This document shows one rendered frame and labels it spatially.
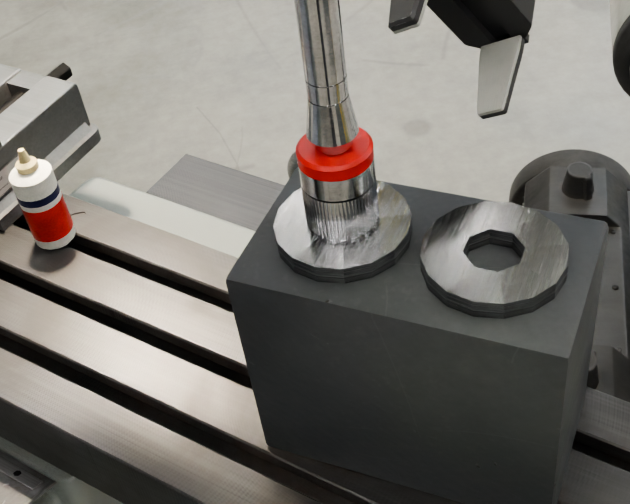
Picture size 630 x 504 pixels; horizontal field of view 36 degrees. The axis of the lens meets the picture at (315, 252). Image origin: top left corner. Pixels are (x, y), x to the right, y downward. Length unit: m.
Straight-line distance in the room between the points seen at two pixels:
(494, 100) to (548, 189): 0.78
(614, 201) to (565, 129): 1.13
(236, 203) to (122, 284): 0.39
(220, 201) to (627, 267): 0.56
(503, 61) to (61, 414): 0.45
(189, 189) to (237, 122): 1.39
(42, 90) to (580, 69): 1.97
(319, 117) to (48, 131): 0.53
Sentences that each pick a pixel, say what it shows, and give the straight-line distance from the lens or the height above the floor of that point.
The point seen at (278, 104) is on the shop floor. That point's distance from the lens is 2.73.
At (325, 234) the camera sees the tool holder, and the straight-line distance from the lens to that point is 0.60.
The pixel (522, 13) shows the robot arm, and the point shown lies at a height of 1.21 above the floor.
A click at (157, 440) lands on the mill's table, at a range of 0.78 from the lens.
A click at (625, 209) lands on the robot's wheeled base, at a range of 1.48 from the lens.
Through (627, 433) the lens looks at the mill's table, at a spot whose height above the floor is 0.94.
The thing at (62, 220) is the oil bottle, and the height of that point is 0.97.
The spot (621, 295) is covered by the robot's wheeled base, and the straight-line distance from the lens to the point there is 1.34.
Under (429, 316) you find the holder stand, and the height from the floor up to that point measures 1.13.
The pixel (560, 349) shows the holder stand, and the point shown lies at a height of 1.13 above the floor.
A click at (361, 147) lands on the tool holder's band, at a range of 0.58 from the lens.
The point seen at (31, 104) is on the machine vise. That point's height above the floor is 1.01.
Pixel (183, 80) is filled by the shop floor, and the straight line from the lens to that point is 2.91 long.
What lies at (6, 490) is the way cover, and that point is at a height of 0.87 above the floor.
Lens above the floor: 1.56
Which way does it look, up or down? 44 degrees down
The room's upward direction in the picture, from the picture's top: 9 degrees counter-clockwise
